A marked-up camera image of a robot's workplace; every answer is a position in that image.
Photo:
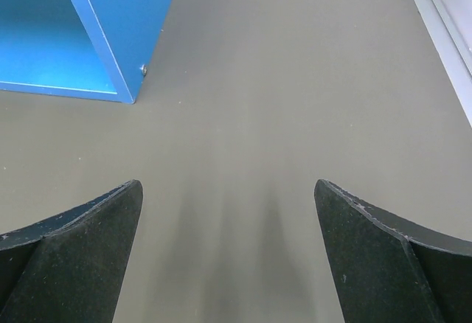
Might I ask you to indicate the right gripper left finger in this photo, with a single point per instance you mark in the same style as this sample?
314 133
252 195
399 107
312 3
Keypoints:
70 267

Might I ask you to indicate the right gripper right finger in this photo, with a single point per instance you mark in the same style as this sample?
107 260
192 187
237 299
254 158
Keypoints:
389 269

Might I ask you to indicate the blue pink yellow bookshelf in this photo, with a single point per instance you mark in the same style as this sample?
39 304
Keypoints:
89 49

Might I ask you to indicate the aluminium corner frame post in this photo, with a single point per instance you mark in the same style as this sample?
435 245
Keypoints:
448 23

